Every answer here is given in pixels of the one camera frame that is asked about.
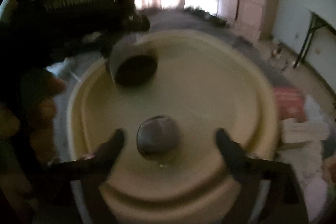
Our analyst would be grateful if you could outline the person's left hand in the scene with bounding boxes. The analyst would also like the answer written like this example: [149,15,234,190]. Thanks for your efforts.
[1,69,66,174]

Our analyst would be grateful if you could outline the red flat gift box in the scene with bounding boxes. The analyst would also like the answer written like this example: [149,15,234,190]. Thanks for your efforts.
[273,86,307,123]

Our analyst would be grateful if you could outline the black-legged folding table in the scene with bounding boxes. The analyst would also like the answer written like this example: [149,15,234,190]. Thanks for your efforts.
[292,10,335,69]

